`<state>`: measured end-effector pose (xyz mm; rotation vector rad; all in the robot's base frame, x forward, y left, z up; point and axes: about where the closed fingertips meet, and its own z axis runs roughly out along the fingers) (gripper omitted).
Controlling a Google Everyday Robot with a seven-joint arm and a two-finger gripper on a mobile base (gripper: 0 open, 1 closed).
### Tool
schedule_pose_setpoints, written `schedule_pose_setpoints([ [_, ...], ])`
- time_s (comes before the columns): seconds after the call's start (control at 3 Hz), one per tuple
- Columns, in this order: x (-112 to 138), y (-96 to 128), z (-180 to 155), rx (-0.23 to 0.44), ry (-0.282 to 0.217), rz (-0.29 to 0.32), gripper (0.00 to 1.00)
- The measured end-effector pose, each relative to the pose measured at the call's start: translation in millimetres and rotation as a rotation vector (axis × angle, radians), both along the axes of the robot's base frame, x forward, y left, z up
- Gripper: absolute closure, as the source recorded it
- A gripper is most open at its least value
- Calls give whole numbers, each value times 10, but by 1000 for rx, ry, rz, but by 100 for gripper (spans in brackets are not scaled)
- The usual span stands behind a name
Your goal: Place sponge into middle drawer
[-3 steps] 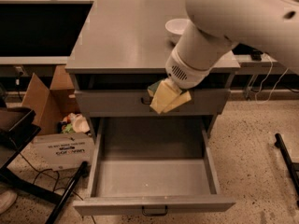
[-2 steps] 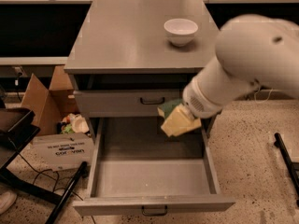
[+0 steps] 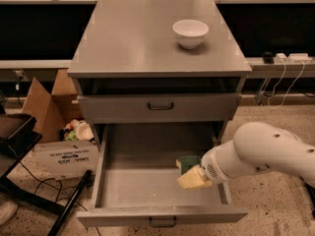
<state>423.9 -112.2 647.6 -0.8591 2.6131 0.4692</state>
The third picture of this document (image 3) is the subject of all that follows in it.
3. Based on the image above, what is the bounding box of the white printed cardboard box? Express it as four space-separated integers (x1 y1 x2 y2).
33 140 98 180

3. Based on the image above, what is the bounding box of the white ceramic bowl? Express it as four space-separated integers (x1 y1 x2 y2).
172 20 209 49

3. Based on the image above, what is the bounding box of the open grey lower drawer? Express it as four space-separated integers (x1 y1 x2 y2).
77 123 247 228

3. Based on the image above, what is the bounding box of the green and yellow sponge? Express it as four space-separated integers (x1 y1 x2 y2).
176 155 201 174

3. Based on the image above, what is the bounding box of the grey metal drawer cabinet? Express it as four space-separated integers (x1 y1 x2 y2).
68 0 251 139

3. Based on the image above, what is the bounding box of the white power strip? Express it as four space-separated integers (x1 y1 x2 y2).
276 53 312 64

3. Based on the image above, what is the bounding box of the white shoe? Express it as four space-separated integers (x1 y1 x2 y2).
0 201 18 226

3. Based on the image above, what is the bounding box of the black floor cable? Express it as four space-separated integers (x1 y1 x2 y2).
8 145 102 236

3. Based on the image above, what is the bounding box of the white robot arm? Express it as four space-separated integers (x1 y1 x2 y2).
176 122 315 189

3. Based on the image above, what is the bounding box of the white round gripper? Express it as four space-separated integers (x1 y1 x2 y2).
177 140 258 189

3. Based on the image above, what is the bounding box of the small black device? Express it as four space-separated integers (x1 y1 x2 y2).
262 52 275 64

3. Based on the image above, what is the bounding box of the black pole right floor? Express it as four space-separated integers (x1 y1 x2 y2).
304 183 315 218

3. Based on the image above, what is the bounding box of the white hanging cable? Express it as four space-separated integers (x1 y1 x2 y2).
266 61 307 110

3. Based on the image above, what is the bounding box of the closed grey upper drawer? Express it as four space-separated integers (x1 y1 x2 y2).
78 93 240 124

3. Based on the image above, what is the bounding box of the brown cardboard box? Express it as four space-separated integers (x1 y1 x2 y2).
22 69 83 143

